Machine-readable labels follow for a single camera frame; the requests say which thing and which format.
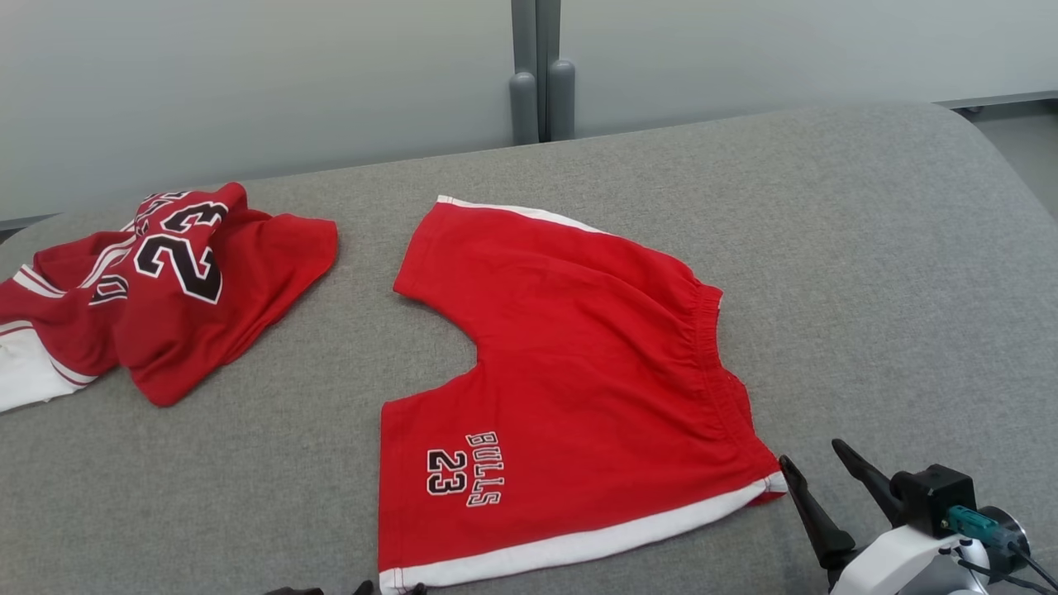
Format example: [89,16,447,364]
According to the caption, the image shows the grey partition column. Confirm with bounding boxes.
[511,0,562,143]

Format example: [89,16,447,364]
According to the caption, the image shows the red Bulls basketball shorts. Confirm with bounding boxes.
[378,195,789,595]

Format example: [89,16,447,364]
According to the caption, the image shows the teal right cable connector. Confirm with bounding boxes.
[946,505,1022,551]

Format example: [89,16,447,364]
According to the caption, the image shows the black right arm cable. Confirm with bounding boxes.
[959,541,1058,595]

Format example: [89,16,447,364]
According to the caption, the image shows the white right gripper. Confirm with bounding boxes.
[779,439,989,595]

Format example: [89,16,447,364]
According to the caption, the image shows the grey rounded post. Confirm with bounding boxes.
[546,59,576,140]
[509,71,540,146]

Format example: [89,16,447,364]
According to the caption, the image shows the red number 23 basketball jersey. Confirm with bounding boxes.
[0,182,340,414]

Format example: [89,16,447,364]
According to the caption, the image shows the grey fabric sofa cushion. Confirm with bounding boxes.
[0,101,1058,595]

